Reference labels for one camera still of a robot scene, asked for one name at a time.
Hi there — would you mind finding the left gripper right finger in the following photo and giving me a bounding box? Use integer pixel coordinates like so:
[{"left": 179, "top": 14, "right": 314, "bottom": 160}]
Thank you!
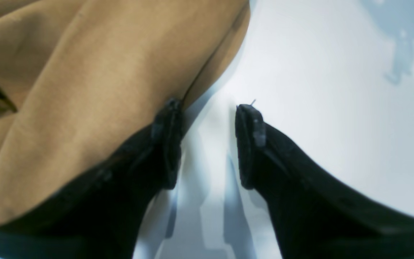
[{"left": 235, "top": 104, "right": 414, "bottom": 259}]

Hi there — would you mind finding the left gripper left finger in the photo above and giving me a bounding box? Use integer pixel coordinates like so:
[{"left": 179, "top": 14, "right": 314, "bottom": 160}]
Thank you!
[{"left": 0, "top": 99, "right": 183, "bottom": 259}]

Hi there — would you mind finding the brown t-shirt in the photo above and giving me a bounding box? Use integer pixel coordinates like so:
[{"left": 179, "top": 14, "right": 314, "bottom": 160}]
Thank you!
[{"left": 0, "top": 0, "right": 251, "bottom": 225}]

